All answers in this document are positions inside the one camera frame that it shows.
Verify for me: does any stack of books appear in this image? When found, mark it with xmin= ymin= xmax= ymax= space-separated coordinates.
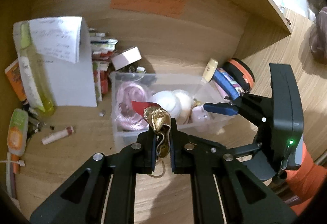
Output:
xmin=89 ymin=28 xmax=118 ymax=102

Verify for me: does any small white pink box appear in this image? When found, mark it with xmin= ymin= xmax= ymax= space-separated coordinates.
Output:
xmin=111 ymin=46 xmax=142 ymax=70

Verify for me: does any pink cord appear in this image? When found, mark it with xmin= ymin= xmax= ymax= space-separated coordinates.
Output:
xmin=113 ymin=81 xmax=151 ymax=132

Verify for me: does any orange sticky note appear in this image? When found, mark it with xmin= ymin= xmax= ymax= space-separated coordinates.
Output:
xmin=110 ymin=0 xmax=186 ymax=19

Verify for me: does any orange green tube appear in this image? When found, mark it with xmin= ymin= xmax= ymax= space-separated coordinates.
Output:
xmin=7 ymin=108 xmax=29 ymax=157

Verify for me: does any blue patchwork pouch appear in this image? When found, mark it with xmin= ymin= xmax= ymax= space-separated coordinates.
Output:
xmin=212 ymin=68 xmax=245 ymax=101

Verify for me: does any black orange zipper case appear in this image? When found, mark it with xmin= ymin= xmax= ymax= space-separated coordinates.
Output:
xmin=222 ymin=58 xmax=255 ymax=93

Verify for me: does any yellow green tall bottle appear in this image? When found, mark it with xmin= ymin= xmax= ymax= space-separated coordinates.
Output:
xmin=17 ymin=21 xmax=55 ymax=117

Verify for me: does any round cream jar purple label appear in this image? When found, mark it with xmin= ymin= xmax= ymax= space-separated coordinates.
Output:
xmin=173 ymin=90 xmax=192 ymax=124

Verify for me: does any cream small tube bottle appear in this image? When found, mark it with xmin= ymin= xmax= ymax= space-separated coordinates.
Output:
xmin=202 ymin=58 xmax=218 ymax=83

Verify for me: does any orange sleeve forearm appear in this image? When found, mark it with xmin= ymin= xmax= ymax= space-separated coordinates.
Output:
xmin=286 ymin=143 xmax=326 ymax=216

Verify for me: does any red gold tassel ornament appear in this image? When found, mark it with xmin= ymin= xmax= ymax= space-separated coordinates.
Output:
xmin=131 ymin=101 xmax=171 ymax=178

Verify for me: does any orange booklet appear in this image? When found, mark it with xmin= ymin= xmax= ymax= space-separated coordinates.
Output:
xmin=4 ymin=59 xmax=27 ymax=102

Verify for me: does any clear plastic storage bin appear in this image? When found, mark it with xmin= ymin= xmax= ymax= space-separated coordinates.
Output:
xmin=110 ymin=72 xmax=231 ymax=150

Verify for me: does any white lip balm stick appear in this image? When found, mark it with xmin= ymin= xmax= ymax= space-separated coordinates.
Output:
xmin=41 ymin=126 xmax=75 ymax=145

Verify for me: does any white round puff container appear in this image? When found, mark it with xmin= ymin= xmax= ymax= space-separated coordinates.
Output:
xmin=150 ymin=91 xmax=181 ymax=118

